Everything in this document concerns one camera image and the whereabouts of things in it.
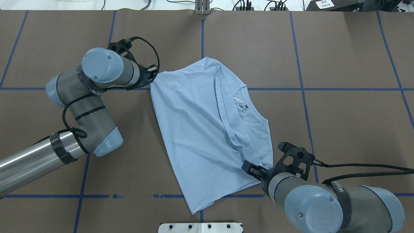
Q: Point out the light blue t-shirt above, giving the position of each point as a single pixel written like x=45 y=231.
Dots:
x=209 y=126

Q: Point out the black box with white label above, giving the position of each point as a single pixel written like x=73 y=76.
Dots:
x=334 y=5

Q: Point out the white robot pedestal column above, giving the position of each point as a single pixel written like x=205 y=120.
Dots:
x=215 y=227

